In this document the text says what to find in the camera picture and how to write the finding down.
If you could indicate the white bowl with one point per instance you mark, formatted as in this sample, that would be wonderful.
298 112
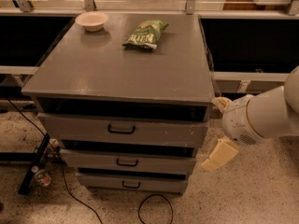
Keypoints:
92 21

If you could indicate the grey middle drawer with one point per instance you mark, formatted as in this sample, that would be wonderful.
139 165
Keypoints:
128 162

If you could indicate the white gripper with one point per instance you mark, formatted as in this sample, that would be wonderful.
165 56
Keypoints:
239 120

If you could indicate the grey drawer cabinet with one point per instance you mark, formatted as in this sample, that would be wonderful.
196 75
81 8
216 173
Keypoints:
93 74

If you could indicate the black metal stand leg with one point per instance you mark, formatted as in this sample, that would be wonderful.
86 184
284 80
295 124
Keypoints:
25 185

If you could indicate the small bottle on floor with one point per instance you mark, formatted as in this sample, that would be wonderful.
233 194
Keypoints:
41 176

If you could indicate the grey metal railing frame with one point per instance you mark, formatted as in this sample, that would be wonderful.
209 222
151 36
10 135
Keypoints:
14 73

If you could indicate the green chip bag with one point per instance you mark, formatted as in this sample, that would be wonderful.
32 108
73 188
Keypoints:
146 35

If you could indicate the grey top drawer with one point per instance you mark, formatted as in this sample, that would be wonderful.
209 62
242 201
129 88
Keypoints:
150 132

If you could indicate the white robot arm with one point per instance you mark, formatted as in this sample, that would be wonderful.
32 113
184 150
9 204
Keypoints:
252 120

